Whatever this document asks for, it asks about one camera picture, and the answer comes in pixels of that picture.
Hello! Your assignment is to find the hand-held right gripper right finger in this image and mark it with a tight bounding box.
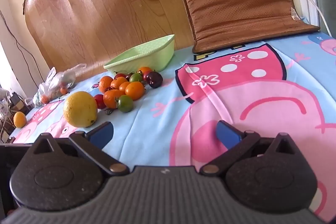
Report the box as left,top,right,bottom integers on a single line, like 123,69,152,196
200,120,303,176

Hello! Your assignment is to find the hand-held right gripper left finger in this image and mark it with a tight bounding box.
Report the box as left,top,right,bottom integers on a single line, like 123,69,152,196
31,121,130,176

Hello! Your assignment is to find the large yellow citrus fruit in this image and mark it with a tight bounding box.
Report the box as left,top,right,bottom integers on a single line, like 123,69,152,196
63,91,98,128

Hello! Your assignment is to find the green tomato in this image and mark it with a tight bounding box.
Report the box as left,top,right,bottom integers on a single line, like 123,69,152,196
129,72,143,83
117,95,134,113

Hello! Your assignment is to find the dark purple tomato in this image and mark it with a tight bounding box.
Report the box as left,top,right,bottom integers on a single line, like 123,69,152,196
147,71,163,89

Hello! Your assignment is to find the light green bowl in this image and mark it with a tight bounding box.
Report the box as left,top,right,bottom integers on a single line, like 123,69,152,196
103,34,175,74

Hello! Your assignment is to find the printed cartoon blanket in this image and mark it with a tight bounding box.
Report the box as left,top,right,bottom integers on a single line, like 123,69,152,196
12,32,336,222

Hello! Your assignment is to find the clear plastic bag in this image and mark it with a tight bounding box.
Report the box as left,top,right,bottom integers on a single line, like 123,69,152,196
33,63,87,108

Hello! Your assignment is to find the brown woven box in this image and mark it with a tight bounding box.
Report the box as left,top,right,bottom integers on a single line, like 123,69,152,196
10,92,31,115

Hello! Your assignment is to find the wooden board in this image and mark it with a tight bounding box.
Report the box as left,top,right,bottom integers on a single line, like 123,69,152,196
23,0,195,75

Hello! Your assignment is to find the brown seat cushion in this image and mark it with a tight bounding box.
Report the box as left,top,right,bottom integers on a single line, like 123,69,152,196
180,0,321,54

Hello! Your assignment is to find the black cable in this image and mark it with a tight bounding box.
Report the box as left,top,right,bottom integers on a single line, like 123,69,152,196
0,10,40,77

